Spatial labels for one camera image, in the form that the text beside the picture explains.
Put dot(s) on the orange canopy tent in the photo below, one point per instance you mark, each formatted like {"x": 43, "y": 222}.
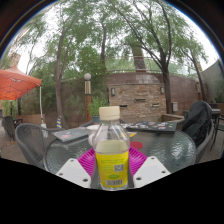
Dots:
{"x": 16, "y": 83}

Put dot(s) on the potted green plant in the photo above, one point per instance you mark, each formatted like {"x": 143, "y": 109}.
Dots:
{"x": 96, "y": 108}

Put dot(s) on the flat round red coaster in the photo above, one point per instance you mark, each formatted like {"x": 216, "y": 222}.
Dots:
{"x": 136, "y": 145}

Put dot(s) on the black jacket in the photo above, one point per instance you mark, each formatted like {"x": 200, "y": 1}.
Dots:
{"x": 197, "y": 121}

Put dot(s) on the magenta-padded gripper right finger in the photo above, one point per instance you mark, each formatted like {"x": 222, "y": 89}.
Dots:
{"x": 148, "y": 170}

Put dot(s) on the white cup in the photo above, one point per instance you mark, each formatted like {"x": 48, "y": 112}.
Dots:
{"x": 92, "y": 133}

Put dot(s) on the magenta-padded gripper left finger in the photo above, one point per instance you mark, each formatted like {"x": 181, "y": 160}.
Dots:
{"x": 74, "y": 171}

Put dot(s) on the grey stickered laptop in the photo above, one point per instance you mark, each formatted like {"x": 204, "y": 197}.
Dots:
{"x": 70, "y": 134}

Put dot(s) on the globe lamp post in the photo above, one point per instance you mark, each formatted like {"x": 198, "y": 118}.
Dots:
{"x": 87, "y": 96}

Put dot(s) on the dark mesh patio chair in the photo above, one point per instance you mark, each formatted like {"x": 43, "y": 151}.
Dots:
{"x": 204, "y": 143}

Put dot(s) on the clear yellow-label drink bottle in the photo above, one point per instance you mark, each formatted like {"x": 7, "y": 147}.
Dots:
{"x": 111, "y": 156}

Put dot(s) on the grey mesh patio chair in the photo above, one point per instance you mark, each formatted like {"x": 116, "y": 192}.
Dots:
{"x": 31, "y": 140}

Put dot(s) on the black stickered laptop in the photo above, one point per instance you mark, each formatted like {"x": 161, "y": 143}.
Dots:
{"x": 151, "y": 126}

